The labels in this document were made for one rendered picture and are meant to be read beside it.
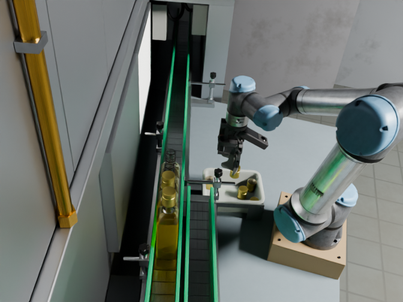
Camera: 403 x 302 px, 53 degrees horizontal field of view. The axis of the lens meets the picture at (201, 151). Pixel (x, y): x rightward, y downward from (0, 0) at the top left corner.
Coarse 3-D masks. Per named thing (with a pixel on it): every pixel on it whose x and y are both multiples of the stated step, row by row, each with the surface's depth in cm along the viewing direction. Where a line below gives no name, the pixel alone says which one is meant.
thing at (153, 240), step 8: (176, 24) 229; (176, 32) 220; (176, 40) 226; (168, 96) 169; (168, 104) 165; (168, 112) 161; (168, 120) 166; (160, 160) 138; (160, 168) 135; (152, 232) 114; (152, 240) 112; (152, 248) 110; (152, 256) 108; (152, 264) 107; (152, 272) 110
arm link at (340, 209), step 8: (352, 184) 121; (344, 192) 117; (352, 192) 118; (336, 200) 116; (344, 200) 115; (352, 200) 116; (336, 208) 116; (344, 208) 117; (352, 208) 121; (336, 216) 117; (344, 216) 121; (336, 224) 123
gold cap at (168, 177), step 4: (164, 172) 104; (168, 172) 105; (172, 172) 105; (164, 176) 103; (168, 176) 103; (172, 176) 103; (164, 180) 103; (168, 180) 103; (172, 180) 103; (164, 184) 104; (168, 184) 104; (172, 184) 104
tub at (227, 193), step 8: (208, 168) 155; (216, 168) 155; (224, 168) 156; (224, 176) 157; (240, 176) 157; (248, 176) 157; (256, 176) 156; (240, 184) 159; (256, 184) 155; (208, 192) 155; (224, 192) 156; (232, 192) 156; (248, 192) 157; (256, 192) 154; (216, 200) 142; (224, 200) 143; (232, 200) 143; (240, 200) 143; (248, 200) 144
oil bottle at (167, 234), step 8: (160, 208) 105; (176, 208) 105; (160, 216) 103; (168, 216) 102; (176, 216) 103; (160, 224) 103; (168, 224) 103; (176, 224) 103; (160, 232) 105; (168, 232) 105; (176, 232) 106; (160, 240) 107; (168, 240) 107; (176, 240) 108; (160, 248) 109; (168, 248) 109; (176, 248) 110; (160, 256) 112; (168, 256) 112; (160, 264) 114; (168, 264) 114
